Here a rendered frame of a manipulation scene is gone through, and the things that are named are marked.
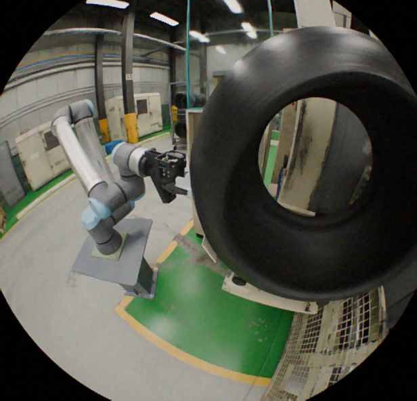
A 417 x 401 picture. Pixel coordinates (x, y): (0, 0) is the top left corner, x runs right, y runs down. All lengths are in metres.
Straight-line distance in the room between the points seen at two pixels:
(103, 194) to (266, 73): 0.52
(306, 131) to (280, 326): 1.35
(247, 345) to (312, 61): 1.40
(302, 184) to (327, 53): 0.52
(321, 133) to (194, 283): 1.37
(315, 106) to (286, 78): 0.41
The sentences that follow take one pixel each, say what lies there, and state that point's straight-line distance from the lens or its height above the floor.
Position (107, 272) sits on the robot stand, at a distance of 0.94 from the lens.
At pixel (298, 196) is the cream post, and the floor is 1.00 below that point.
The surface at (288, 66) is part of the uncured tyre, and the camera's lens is 0.16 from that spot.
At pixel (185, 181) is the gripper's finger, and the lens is 0.37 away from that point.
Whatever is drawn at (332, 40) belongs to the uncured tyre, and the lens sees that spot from 0.19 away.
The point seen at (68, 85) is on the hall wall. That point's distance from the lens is 8.29.
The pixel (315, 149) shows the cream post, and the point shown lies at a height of 1.21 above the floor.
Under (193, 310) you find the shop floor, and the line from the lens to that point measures 1.34.
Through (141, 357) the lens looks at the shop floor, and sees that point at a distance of 1.43.
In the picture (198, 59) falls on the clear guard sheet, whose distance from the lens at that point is 1.09.
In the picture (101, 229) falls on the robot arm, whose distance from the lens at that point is 0.87.
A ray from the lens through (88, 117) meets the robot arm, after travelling 0.90.
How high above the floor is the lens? 1.31
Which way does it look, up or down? 34 degrees down
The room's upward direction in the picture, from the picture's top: straight up
